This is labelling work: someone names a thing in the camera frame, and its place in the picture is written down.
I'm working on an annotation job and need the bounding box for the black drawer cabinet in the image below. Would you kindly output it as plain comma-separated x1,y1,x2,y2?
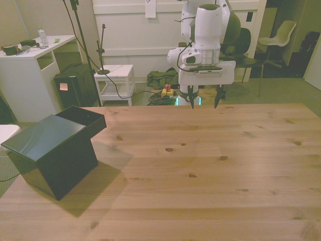
1,114,99,201

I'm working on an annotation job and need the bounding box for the white shell chair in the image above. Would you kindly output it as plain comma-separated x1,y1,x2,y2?
257,20,297,68

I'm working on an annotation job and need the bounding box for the black drawer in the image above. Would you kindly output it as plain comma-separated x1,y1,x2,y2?
55,105,107,140

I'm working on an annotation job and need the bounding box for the yellow emergency stop button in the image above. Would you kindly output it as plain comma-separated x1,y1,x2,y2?
162,84,175,97

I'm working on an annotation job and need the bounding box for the white side table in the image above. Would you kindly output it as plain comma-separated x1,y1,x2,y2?
94,64,136,106

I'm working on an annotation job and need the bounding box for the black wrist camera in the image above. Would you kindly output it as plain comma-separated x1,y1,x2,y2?
189,65,223,76

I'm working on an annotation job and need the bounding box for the green cloth bag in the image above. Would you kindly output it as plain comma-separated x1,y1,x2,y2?
146,70,180,89

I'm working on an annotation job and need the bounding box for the black stand cable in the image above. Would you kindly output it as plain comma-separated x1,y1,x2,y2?
101,65,164,100

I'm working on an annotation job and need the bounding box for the small black microphone stand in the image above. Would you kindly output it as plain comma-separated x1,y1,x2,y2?
96,24,111,76

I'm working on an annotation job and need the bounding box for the clear plastic bottle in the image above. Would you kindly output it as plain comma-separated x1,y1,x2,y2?
37,26,49,48

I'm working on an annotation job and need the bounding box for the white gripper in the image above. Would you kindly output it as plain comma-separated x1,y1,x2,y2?
179,60,236,110

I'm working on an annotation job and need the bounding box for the black tripod stand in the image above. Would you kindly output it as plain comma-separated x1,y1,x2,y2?
60,0,102,107

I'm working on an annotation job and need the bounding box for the dark pouch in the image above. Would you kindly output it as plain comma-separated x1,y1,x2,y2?
20,39,40,48

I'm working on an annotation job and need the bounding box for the black box with sticky note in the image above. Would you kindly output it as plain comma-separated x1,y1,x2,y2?
53,64,101,109

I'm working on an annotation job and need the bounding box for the black shell chair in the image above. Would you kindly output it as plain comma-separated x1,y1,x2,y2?
220,27,265,97

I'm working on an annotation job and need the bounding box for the white paper sheet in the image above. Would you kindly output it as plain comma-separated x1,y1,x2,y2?
144,0,157,19

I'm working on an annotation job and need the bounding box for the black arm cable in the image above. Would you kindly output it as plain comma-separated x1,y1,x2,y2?
175,15,197,73

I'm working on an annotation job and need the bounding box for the dark tape roll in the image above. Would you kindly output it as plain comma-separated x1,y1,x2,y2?
1,44,18,56

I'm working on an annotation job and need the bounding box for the floor cable bundle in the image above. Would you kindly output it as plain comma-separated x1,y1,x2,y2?
147,91,177,105

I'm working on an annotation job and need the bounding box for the white desk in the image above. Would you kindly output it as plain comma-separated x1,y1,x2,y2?
0,35,83,123

